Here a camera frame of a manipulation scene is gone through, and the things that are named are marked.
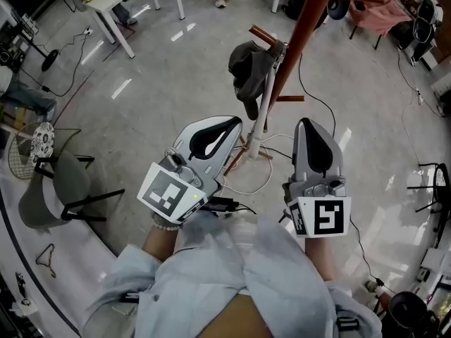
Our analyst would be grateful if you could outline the grey chair with black legs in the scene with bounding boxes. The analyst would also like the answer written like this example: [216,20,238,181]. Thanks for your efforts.
[18,149,126,229]

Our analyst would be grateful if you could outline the black floor cable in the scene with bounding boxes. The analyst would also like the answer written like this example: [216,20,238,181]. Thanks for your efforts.
[297,53,338,135]
[349,215,376,283]

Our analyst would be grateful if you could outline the black power adapter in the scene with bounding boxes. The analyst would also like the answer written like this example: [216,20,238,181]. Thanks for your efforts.
[206,197,240,213]

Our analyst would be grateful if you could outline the white bead bracelet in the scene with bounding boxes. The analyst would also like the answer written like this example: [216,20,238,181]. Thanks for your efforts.
[151,212,184,232]

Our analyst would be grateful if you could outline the white floor cable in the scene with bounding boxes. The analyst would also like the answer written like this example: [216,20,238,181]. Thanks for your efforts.
[221,134,295,196]

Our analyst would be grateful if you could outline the black metal chair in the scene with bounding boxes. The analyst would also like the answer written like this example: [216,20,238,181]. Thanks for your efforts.
[407,162,451,249]

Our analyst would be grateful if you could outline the black stool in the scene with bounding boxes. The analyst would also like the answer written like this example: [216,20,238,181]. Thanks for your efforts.
[366,280,441,338]

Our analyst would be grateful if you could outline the grey cap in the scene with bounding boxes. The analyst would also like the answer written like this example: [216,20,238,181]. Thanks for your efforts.
[228,40,279,121]

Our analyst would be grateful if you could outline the black white patterned cushion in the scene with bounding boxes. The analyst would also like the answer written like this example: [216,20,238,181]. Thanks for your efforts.
[30,122,56,165]

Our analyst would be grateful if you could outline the black floor fan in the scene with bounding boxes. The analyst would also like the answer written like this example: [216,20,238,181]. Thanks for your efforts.
[13,30,60,73]

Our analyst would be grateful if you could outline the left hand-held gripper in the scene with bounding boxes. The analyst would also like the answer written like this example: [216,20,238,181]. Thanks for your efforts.
[136,115,244,224]

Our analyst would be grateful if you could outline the small black tool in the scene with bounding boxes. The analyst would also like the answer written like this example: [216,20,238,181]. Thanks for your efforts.
[14,272,32,308]

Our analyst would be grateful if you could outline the person's right forearm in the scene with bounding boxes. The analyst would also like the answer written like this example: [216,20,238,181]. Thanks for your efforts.
[304,236,338,283]

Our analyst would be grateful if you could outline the person's left forearm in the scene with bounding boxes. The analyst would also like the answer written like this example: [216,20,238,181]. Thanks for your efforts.
[142,223,180,263]

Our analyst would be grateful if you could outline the thin wire clothes hanger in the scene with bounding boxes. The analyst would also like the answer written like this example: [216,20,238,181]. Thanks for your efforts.
[35,244,57,279]

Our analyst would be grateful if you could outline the person's light blue shirt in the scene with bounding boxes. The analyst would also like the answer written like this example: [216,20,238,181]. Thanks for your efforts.
[82,211,383,338]

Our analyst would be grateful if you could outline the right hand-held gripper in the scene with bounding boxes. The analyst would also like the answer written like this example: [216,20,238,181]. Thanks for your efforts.
[281,118,352,239]

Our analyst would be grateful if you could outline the brown wooden coat rack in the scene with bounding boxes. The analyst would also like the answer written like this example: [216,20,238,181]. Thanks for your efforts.
[223,0,385,176]

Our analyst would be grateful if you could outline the pink cloth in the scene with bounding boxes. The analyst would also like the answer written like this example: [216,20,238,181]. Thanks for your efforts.
[348,0,413,37]

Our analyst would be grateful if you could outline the gold wire chair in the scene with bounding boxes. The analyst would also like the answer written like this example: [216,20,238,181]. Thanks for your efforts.
[7,121,82,181]

